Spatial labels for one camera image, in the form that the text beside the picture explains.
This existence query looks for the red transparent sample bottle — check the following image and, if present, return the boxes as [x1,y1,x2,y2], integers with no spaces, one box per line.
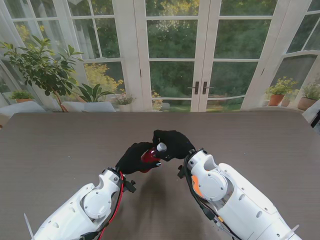
[139,147,161,174]

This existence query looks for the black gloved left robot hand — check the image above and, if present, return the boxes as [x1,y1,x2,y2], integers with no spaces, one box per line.
[115,141,162,175]

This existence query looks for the tall leafy green plant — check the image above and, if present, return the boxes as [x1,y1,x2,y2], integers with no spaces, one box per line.
[0,34,85,113]

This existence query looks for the orange oval tray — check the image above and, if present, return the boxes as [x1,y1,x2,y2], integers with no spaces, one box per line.
[191,174,203,197]

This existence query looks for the white planter box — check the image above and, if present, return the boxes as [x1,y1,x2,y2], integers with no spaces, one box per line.
[61,101,116,113]

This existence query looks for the dark left door handle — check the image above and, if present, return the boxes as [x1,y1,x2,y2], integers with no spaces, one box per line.
[187,81,200,95]

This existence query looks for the white chair with dark frame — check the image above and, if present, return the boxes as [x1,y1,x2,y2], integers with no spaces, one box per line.
[301,99,320,129]

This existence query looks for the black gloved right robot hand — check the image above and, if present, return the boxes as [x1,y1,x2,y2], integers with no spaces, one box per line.
[152,129,196,163]

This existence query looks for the red cable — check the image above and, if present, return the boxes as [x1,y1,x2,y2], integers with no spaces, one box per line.
[98,172,125,237]

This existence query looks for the small plant in terracotta pot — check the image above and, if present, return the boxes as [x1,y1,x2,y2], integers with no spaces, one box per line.
[9,90,35,104]

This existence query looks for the white cable tie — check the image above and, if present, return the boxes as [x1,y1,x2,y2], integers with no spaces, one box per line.
[23,213,35,240]
[284,224,300,236]

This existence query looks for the broad leaf green plant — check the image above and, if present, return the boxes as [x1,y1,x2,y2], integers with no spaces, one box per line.
[76,83,115,103]

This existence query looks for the flowering plant in white pot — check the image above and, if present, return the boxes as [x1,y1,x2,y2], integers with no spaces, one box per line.
[114,94,136,112]

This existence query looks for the plant in beige pot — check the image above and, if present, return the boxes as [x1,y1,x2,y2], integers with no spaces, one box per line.
[297,82,320,111]

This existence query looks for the black cable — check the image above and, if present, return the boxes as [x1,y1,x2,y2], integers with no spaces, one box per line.
[183,153,238,240]

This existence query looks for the pale grey sofa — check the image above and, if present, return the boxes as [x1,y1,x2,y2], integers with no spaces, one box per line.
[0,101,47,127]

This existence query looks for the dark right door handle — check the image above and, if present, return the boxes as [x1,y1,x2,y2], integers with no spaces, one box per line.
[202,81,215,95]

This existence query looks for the yellow flowers in terracotta pot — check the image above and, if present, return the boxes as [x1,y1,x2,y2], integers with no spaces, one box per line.
[264,76,299,107]

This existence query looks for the dark door handle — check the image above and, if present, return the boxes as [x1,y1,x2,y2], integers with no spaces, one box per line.
[202,81,215,95]
[187,81,200,95]

